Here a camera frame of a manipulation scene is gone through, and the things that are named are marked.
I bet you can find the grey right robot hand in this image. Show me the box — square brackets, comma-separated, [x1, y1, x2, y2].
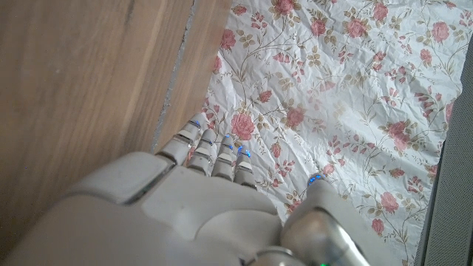
[0, 112, 404, 266]

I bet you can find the floral rose backdrop cloth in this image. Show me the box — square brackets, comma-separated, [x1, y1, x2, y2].
[201, 0, 473, 266]

